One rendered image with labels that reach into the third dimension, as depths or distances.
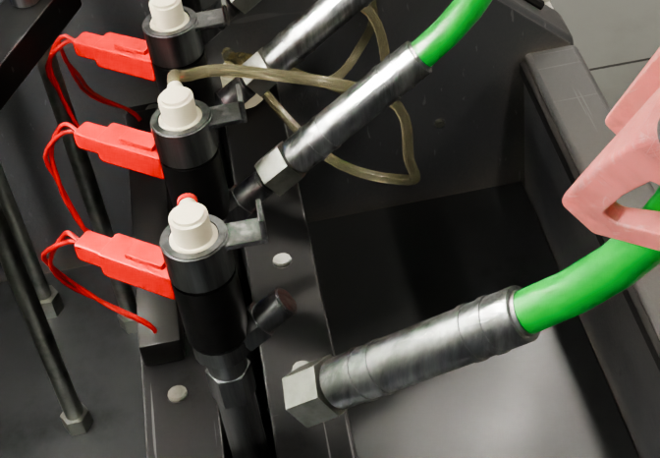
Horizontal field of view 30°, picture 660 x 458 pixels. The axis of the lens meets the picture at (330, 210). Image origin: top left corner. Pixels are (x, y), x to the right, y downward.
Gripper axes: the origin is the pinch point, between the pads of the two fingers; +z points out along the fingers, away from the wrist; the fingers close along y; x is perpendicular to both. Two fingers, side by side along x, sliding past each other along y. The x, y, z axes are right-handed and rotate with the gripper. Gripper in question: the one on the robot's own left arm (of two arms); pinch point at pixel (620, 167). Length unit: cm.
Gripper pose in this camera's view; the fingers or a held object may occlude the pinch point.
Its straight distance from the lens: 34.8
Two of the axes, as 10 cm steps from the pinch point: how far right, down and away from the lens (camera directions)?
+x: 7.3, 6.2, 2.7
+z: -4.6, 1.7, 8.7
